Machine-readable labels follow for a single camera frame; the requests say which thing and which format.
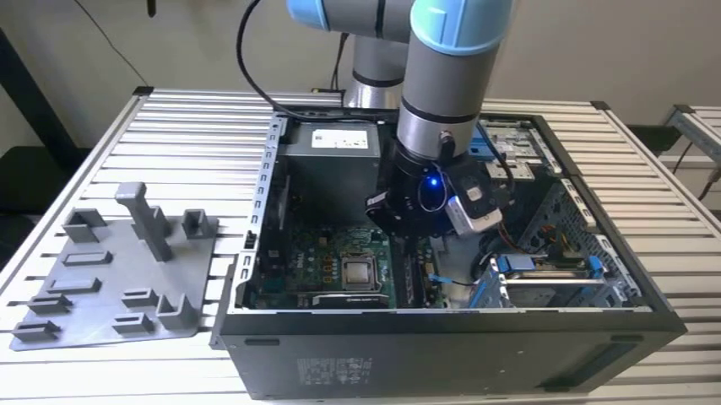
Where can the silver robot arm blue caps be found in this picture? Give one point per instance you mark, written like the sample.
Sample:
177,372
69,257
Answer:
444,84

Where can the grey power supply unit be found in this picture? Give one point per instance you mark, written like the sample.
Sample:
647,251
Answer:
325,185

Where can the blue disk carrier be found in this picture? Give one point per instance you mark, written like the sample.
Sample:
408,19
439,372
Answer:
478,147
515,265

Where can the green motherboard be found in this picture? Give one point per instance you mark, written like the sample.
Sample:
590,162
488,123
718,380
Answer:
315,244

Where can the silver CPU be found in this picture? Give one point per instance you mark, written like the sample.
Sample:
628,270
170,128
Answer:
359,274

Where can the black case fan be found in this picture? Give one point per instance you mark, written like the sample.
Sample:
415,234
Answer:
277,219

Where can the black graphics card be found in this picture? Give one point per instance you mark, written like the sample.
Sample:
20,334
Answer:
348,300

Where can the black open PC case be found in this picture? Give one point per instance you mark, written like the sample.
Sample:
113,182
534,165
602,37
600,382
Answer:
450,358

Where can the black table corner cap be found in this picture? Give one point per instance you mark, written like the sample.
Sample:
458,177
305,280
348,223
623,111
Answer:
600,106
141,90

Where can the grey parts rack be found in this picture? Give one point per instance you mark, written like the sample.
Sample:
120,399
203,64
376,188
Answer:
129,274

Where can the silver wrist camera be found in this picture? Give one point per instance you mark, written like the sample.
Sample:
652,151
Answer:
475,215

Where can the black slanted post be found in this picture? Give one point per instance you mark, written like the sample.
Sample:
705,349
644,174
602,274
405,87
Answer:
36,101

